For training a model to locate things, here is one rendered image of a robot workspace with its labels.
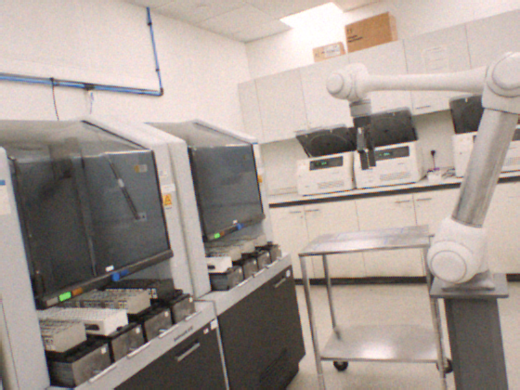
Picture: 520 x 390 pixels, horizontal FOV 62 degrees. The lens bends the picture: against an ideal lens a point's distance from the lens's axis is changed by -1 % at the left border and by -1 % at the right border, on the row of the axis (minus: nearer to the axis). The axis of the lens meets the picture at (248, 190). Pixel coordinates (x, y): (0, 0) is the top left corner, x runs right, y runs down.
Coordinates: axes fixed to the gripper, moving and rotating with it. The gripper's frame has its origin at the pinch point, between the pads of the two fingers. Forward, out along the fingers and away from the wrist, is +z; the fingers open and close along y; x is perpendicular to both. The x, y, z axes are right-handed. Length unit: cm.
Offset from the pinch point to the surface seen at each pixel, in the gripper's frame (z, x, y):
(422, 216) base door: 59, 12, 219
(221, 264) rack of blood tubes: 35, 70, -14
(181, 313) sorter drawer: 44, 66, -53
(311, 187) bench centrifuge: 22, 109, 220
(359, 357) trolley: 92, 22, 18
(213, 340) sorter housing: 62, 66, -36
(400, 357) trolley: 92, 3, 22
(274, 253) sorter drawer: 43, 66, 33
